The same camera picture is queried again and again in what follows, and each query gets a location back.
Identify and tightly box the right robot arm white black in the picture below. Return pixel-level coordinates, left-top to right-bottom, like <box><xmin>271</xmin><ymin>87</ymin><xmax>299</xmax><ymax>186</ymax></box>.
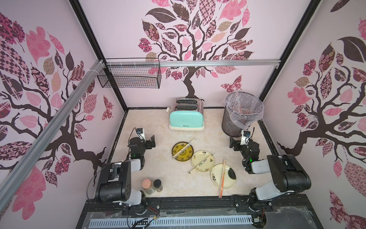
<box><xmin>229</xmin><ymin>137</ymin><xmax>311</xmax><ymax>203</ymax></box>

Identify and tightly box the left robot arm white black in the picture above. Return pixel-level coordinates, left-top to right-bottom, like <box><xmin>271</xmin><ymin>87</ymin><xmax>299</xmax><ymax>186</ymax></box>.
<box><xmin>94</xmin><ymin>136</ymin><xmax>156</xmax><ymax>206</ymax></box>

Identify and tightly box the wrapped chopsticks panda wrapper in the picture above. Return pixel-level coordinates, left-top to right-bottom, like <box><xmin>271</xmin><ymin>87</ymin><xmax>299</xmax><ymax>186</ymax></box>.
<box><xmin>188</xmin><ymin>154</ymin><xmax>213</xmax><ymax>174</ymax></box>

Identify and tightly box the black mesh trash bin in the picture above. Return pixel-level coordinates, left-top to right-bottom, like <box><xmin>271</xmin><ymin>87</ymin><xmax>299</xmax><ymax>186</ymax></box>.
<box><xmin>221</xmin><ymin>91</ymin><xmax>264</xmax><ymax>138</ymax></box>

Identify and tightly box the clear plastic bin liner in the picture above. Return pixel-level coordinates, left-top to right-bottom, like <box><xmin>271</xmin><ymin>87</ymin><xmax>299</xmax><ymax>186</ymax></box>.
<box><xmin>223</xmin><ymin>91</ymin><xmax>265</xmax><ymax>131</ymax></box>

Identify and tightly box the yellow patterned plate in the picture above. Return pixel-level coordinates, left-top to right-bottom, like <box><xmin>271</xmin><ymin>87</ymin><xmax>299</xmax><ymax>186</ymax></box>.
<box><xmin>172</xmin><ymin>141</ymin><xmax>194</xmax><ymax>162</ymax></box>

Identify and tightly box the cream plate with calligraphy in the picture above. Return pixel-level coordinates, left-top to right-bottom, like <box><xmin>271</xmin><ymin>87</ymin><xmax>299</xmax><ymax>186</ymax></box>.
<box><xmin>191</xmin><ymin>150</ymin><xmax>215</xmax><ymax>172</ymax></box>

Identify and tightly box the pink lid spice jar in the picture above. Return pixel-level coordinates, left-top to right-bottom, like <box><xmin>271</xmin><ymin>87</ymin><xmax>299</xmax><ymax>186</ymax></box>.
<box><xmin>142</xmin><ymin>178</ymin><xmax>154</xmax><ymax>195</ymax></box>

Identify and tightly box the black lid spice jar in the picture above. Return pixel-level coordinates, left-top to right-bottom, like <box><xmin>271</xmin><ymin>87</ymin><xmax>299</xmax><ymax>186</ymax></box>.
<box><xmin>153</xmin><ymin>179</ymin><xmax>163</xmax><ymax>192</ymax></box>

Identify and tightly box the mint green toaster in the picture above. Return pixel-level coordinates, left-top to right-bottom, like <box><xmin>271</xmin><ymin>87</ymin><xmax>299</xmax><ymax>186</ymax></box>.
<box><xmin>167</xmin><ymin>98</ymin><xmax>205</xmax><ymax>131</ymax></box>

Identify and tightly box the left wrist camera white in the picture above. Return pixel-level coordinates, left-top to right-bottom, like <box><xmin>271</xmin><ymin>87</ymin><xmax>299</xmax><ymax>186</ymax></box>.
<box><xmin>136</xmin><ymin>128</ymin><xmax>146</xmax><ymax>141</ymax></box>

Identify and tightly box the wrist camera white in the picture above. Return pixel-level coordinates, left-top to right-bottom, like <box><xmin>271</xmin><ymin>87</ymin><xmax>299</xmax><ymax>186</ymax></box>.
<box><xmin>240</xmin><ymin>130</ymin><xmax>251</xmax><ymax>146</ymax></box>
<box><xmin>136</xmin><ymin>128</ymin><xmax>146</xmax><ymax>141</ymax></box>

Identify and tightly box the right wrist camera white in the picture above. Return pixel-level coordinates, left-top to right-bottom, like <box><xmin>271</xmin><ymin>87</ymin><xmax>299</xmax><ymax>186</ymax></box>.
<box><xmin>240</xmin><ymin>130</ymin><xmax>251</xmax><ymax>146</ymax></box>

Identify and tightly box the black wire wall basket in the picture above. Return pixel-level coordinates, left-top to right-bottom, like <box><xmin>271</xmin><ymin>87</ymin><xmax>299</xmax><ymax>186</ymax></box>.
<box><xmin>97</xmin><ymin>57</ymin><xmax>162</xmax><ymax>89</ymax></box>

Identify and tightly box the white slotted cable duct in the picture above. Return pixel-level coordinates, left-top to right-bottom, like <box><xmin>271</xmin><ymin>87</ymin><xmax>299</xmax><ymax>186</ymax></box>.
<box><xmin>86</xmin><ymin>215</ymin><xmax>254</xmax><ymax>229</ymax></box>

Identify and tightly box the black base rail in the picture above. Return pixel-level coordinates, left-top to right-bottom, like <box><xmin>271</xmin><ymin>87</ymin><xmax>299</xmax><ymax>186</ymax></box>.
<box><xmin>76</xmin><ymin>194</ymin><xmax>323</xmax><ymax>229</ymax></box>

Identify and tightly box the aluminium frame bar rear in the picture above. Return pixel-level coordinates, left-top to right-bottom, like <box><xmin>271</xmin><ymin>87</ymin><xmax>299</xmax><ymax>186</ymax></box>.
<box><xmin>106</xmin><ymin>59</ymin><xmax>281</xmax><ymax>67</ymax></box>

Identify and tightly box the aluminium frame bar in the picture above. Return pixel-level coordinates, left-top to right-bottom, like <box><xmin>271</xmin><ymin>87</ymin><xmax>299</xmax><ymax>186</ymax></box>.
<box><xmin>1</xmin><ymin>60</ymin><xmax>105</xmax><ymax>210</ymax></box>
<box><xmin>106</xmin><ymin>59</ymin><xmax>281</xmax><ymax>67</ymax></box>

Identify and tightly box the aluminium frame bar left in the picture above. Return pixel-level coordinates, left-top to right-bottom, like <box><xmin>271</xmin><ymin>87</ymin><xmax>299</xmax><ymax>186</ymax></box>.
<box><xmin>1</xmin><ymin>60</ymin><xmax>105</xmax><ymax>210</ymax></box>

